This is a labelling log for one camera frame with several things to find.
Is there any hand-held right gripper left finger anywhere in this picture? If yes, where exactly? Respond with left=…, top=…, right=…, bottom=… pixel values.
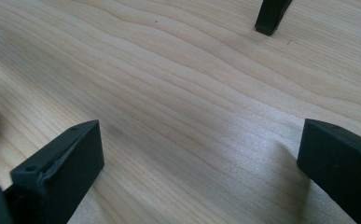
left=4, top=119, right=105, bottom=224

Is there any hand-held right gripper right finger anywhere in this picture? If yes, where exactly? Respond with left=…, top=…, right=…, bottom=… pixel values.
left=297, top=119, right=361, bottom=224

